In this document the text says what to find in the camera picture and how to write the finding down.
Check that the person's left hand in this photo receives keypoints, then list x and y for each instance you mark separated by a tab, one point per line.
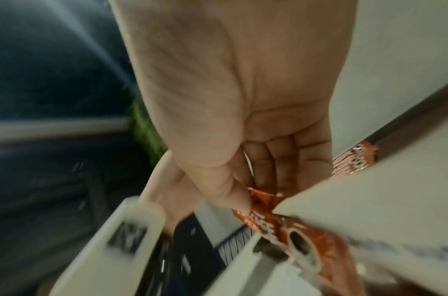
169	190

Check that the person's right hand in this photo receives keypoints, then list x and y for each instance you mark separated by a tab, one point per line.
238	86

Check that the white box with marker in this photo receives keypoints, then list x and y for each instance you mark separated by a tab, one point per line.
110	251

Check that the large glass window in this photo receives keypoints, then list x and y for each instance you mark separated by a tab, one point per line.
44	57

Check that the green plant wall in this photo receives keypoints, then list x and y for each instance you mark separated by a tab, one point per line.
147	133

